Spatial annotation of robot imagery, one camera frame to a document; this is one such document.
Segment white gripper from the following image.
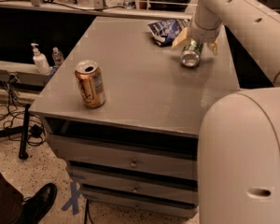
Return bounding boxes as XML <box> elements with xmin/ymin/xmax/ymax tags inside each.
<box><xmin>172</xmin><ymin>3</ymin><xmax>222</xmax><ymax>55</ymax></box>

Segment green soda can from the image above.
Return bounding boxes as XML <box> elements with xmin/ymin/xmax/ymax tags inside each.
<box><xmin>180</xmin><ymin>40</ymin><xmax>203</xmax><ymax>67</ymax></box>

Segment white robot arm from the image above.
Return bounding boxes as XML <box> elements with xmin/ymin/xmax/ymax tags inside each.
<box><xmin>174</xmin><ymin>0</ymin><xmax>280</xmax><ymax>224</ymax></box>

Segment orange soda can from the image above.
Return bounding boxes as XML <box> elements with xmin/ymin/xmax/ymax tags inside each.
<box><xmin>75</xmin><ymin>60</ymin><xmax>105</xmax><ymax>108</ymax></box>

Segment blue chip bag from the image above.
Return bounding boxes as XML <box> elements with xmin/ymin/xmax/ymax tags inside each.
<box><xmin>148</xmin><ymin>19</ymin><xmax>189</xmax><ymax>47</ymax></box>

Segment grey drawer cabinet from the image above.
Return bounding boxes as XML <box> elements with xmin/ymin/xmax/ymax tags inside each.
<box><xmin>30</xmin><ymin>17</ymin><xmax>239</xmax><ymax>217</ymax></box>

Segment clear water bottle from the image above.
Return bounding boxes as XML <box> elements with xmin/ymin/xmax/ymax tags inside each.
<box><xmin>52</xmin><ymin>47</ymin><xmax>64</xmax><ymax>67</ymax></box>

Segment white pump bottle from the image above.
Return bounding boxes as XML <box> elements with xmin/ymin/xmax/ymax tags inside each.
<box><xmin>31</xmin><ymin>43</ymin><xmax>50</xmax><ymax>75</ymax></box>

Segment blue tape cross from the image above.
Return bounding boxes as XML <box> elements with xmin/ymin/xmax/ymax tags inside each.
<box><xmin>61</xmin><ymin>181</ymin><xmax>85</xmax><ymax>217</ymax></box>

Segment black stand leg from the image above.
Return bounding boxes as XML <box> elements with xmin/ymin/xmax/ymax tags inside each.
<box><xmin>0</xmin><ymin>105</ymin><xmax>30</xmax><ymax>160</ymax></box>

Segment black leather shoe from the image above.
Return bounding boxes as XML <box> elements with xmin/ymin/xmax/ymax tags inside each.
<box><xmin>13</xmin><ymin>183</ymin><xmax>57</xmax><ymax>224</ymax></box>

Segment brown trouser leg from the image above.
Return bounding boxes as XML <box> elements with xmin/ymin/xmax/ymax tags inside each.
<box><xmin>0</xmin><ymin>173</ymin><xmax>23</xmax><ymax>224</ymax></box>

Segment black floor cables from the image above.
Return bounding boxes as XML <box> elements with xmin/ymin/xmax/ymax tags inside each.
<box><xmin>0</xmin><ymin>73</ymin><xmax>47</xmax><ymax>147</ymax></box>

